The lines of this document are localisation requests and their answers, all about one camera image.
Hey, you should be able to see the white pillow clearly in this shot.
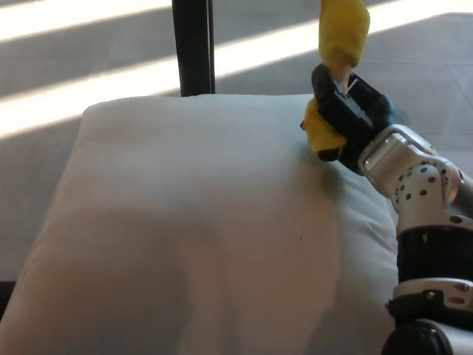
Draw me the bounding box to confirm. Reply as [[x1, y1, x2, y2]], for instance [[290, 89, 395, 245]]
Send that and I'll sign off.
[[0, 92, 401, 355]]

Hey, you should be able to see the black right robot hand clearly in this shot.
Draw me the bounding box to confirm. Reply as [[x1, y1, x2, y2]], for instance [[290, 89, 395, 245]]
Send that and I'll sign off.
[[310, 63, 395, 175]]

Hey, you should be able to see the claw hammer with wooden handle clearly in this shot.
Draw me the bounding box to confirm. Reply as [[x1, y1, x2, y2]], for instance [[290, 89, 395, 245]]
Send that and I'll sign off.
[[330, 55, 353, 94]]

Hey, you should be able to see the black vertical post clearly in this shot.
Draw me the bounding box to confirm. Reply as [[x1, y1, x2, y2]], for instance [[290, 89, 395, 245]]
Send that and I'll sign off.
[[171, 0, 217, 98]]

